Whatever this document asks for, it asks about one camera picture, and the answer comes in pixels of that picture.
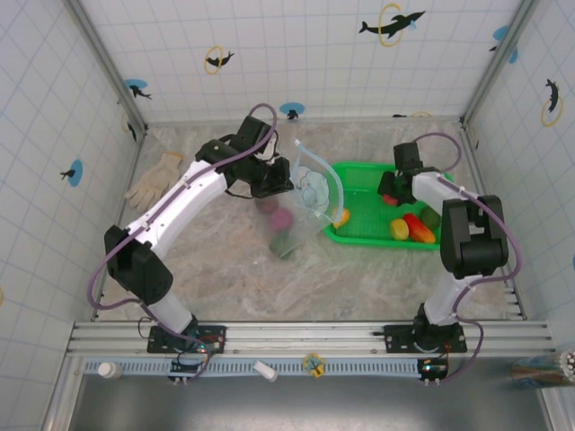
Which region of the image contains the clear zip-top bag blue zipper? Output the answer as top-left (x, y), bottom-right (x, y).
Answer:
top-left (268, 137), bottom-right (346, 262)

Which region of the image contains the yellow toy lemon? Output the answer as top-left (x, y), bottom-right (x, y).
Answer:
top-left (388, 218), bottom-right (411, 242)

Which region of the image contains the green toy fruit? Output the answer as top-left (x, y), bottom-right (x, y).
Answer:
top-left (420, 205), bottom-right (443, 230)

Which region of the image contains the red orange toy mango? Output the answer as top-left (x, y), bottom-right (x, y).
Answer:
top-left (402, 213), bottom-right (438, 245)

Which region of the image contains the pink item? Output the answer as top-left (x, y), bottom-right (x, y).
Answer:
top-left (268, 207), bottom-right (296, 233)

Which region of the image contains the dark green toy vegetable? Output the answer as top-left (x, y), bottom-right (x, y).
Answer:
top-left (268, 233), bottom-right (294, 260)

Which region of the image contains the green perforated plastic basket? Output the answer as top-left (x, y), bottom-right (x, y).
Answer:
top-left (323, 160), bottom-right (456, 252)

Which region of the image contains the blue circle penguin sticker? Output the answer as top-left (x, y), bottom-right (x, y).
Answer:
top-left (279, 101), bottom-right (306, 122)

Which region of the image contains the cream knitted work glove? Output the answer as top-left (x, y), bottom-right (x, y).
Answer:
top-left (124, 151), bottom-right (184, 210)

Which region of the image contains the blue patch shark sticker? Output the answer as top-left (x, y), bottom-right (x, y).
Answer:
top-left (124, 77), bottom-right (154, 101)

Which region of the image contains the small circuit board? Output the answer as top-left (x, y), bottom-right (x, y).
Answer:
top-left (172, 343), bottom-right (225, 374)
top-left (416, 357), bottom-right (449, 377)

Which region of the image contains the blue circle fish sticker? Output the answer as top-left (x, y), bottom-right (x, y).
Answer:
top-left (59, 158), bottom-right (85, 188)

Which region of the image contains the round tree sticker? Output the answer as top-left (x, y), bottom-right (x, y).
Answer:
top-left (302, 352), bottom-right (327, 379)

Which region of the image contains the white plastic tube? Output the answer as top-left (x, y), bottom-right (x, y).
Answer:
top-left (252, 359), bottom-right (279, 383)

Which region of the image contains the white capped bottle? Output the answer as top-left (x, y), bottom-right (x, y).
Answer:
top-left (97, 360), bottom-right (124, 380)

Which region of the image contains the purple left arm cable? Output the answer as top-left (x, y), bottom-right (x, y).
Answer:
top-left (87, 103), bottom-right (279, 385)

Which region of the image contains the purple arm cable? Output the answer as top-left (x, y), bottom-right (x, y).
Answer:
top-left (87, 103), bottom-right (279, 385)
top-left (415, 131), bottom-right (525, 385)

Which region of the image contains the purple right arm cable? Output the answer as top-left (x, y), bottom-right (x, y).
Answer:
top-left (415, 131), bottom-right (525, 385)

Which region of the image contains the aluminium side rail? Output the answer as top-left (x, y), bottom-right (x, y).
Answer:
top-left (460, 119), bottom-right (529, 321)
top-left (91, 128), bottom-right (147, 322)

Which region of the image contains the small dolphin ring sticker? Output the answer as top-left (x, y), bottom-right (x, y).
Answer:
top-left (203, 43), bottom-right (236, 75)

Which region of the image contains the black fish yellow ring sticker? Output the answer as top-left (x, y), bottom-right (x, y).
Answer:
top-left (120, 110), bottom-right (138, 143)

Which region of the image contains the large dolphin ring sticker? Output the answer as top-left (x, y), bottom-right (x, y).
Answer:
top-left (358, 3), bottom-right (427, 48)

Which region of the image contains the aluminium corner post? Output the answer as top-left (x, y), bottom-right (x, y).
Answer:
top-left (65, 0), bottom-right (148, 136)
top-left (459, 0), bottom-right (539, 128)

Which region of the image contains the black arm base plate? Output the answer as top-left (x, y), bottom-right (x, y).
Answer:
top-left (383, 321), bottom-right (467, 356)
top-left (146, 322), bottom-right (228, 356)

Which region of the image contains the aluminium mounting rail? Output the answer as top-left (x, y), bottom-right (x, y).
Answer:
top-left (66, 319), bottom-right (558, 359)

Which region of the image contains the black seahorse ring sticker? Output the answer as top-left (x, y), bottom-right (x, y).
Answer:
top-left (540, 77), bottom-right (565, 128)

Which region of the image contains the slotted white cable duct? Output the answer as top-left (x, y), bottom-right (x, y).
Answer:
top-left (83, 357), bottom-right (450, 377)

